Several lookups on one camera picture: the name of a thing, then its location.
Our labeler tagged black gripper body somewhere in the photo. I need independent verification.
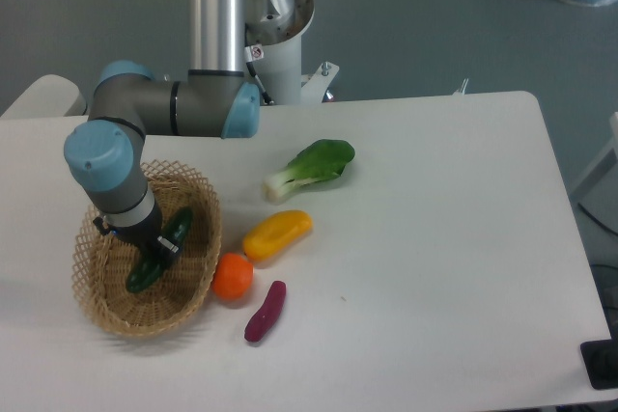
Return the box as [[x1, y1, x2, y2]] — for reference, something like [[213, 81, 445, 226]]
[[93, 211, 162, 250]]

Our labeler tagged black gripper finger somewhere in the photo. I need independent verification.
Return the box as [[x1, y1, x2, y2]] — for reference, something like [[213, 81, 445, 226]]
[[143, 235, 181, 268]]

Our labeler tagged dark green cucumber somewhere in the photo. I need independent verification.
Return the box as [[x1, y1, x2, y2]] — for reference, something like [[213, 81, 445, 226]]
[[126, 206, 193, 293]]

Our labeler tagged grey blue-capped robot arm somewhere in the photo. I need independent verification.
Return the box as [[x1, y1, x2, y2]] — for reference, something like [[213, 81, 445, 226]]
[[64, 0, 261, 265]]

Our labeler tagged woven wicker basket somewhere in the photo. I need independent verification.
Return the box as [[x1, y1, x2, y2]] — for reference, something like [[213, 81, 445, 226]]
[[71, 160, 222, 338]]

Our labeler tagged orange fruit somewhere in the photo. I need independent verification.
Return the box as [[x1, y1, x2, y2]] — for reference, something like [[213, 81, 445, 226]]
[[211, 253, 254, 301]]

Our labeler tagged yellow mango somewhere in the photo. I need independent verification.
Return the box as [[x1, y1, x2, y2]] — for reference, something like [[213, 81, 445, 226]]
[[242, 210, 313, 261]]

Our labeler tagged purple sweet potato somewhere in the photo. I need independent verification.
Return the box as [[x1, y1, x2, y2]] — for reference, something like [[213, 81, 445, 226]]
[[244, 281, 287, 343]]

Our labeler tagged white chair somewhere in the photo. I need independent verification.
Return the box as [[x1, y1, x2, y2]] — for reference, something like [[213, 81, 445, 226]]
[[1, 74, 88, 120]]

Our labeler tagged green bok choy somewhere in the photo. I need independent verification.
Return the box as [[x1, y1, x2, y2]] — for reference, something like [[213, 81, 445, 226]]
[[263, 139, 355, 203]]

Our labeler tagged black device at table edge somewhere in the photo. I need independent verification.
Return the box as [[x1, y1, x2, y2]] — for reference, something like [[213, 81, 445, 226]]
[[580, 339, 617, 390]]

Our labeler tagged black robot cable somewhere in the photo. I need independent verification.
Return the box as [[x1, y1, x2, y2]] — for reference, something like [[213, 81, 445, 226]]
[[244, 57, 275, 106]]

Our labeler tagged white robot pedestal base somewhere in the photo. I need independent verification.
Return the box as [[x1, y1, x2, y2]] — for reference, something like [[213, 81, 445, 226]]
[[162, 0, 340, 107]]

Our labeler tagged black floor cable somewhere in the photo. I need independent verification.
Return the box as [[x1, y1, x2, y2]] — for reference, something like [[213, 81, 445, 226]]
[[577, 199, 618, 234]]

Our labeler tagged white furniture frame right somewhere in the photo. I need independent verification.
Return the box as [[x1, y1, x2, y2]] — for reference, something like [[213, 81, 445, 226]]
[[569, 112, 617, 203]]

